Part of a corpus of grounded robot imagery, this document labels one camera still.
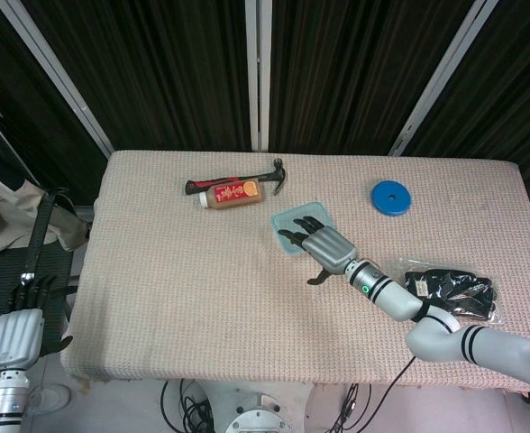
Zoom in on beige waffle table cloth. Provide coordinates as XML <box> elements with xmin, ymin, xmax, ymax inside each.
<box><xmin>59</xmin><ymin>150</ymin><xmax>530</xmax><ymax>394</ymax></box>

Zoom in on beige crumpled fabric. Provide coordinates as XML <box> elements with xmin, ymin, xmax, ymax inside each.
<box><xmin>0</xmin><ymin>164</ymin><xmax>90</xmax><ymax>259</ymax></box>

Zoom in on brown drink bottle red label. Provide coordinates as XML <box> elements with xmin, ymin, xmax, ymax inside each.
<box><xmin>196</xmin><ymin>177</ymin><xmax>265</xmax><ymax>211</ymax></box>

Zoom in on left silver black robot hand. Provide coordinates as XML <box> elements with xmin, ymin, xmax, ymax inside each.
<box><xmin>0</xmin><ymin>274</ymin><xmax>75</xmax><ymax>370</ymax></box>

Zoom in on blue round disc with hole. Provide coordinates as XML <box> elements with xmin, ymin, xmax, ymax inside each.
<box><xmin>371</xmin><ymin>180</ymin><xmax>415</xmax><ymax>217</ymax></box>

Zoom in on black coiled floor cable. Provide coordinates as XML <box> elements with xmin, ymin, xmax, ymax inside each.
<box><xmin>160</xmin><ymin>378</ymin><xmax>219</xmax><ymax>433</ymax></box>

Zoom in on black gloves in plastic bag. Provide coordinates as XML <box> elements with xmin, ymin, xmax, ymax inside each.
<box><xmin>398</xmin><ymin>257</ymin><xmax>505</xmax><ymax>324</ymax></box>

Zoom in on black thin floor cable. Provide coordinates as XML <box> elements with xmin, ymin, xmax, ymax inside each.
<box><xmin>332</xmin><ymin>382</ymin><xmax>374</xmax><ymax>433</ymax></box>

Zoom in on black red claw hammer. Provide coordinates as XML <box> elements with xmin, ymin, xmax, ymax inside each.
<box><xmin>184</xmin><ymin>158</ymin><xmax>288</xmax><ymax>198</ymax></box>

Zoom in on white metal frame post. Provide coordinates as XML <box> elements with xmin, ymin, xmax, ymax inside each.
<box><xmin>244</xmin><ymin>0</ymin><xmax>272</xmax><ymax>152</ymax></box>
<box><xmin>388</xmin><ymin>0</ymin><xmax>503</xmax><ymax>158</ymax></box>
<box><xmin>0</xmin><ymin>0</ymin><xmax>114</xmax><ymax>158</ymax></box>

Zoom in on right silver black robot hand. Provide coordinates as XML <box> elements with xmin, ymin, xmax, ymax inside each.
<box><xmin>277</xmin><ymin>215</ymin><xmax>359</xmax><ymax>286</ymax></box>

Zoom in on black strap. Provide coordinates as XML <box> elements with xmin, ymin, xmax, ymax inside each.
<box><xmin>21</xmin><ymin>187</ymin><xmax>71</xmax><ymax>285</ymax></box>

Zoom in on teal container lid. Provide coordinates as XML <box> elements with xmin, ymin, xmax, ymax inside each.
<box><xmin>270</xmin><ymin>200</ymin><xmax>334</xmax><ymax>258</ymax></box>

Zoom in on grey round robot base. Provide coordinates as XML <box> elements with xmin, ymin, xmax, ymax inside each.
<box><xmin>224</xmin><ymin>392</ymin><xmax>293</xmax><ymax>433</ymax></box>

